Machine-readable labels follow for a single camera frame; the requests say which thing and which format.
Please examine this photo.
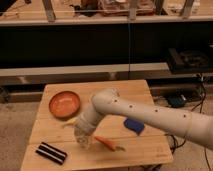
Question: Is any black white striped block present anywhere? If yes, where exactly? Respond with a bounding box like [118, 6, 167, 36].
[36, 142, 67, 165]

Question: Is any black power adapter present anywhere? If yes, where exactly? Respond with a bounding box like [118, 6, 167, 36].
[166, 95, 186, 108]

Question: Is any orange round plate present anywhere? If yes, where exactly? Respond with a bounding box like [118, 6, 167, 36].
[49, 91, 80, 119]

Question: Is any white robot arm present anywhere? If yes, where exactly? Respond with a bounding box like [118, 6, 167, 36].
[74, 88, 213, 150]

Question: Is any black cable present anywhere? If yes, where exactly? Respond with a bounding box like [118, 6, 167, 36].
[164, 73, 213, 171]

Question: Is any orange carrot toy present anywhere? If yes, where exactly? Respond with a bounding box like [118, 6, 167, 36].
[95, 136, 125, 151]

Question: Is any blue sponge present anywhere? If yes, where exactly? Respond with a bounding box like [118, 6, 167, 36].
[124, 118, 145, 135]

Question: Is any wooden table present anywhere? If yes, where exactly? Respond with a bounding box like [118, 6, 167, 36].
[19, 79, 175, 171]

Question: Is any clear plastic bottle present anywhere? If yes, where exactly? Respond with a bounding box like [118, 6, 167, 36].
[74, 128, 92, 149]

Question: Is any black box on shelf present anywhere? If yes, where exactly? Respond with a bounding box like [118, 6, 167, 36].
[167, 48, 213, 74]

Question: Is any yellow banana toy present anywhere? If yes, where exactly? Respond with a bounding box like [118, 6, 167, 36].
[62, 117, 77, 128]

